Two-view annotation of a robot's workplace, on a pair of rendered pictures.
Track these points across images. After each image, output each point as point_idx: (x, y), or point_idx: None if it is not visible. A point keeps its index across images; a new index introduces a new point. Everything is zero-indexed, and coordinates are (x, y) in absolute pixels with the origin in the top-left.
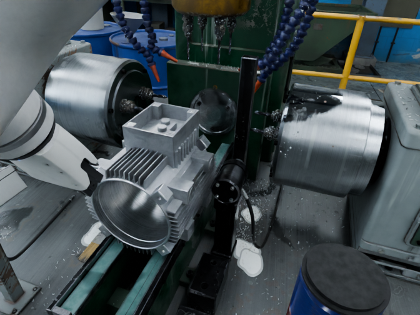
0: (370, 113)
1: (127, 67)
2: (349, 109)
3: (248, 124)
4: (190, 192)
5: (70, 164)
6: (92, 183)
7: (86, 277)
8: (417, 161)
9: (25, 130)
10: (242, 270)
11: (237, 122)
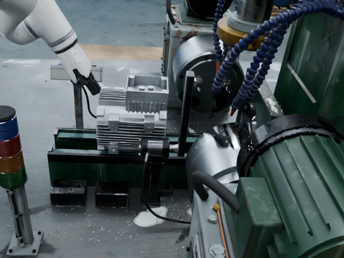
0: (227, 168)
1: (212, 56)
2: (225, 155)
3: (181, 120)
4: (110, 122)
5: (67, 66)
6: (93, 89)
7: (78, 133)
8: (195, 214)
9: (52, 42)
10: (137, 215)
11: (180, 115)
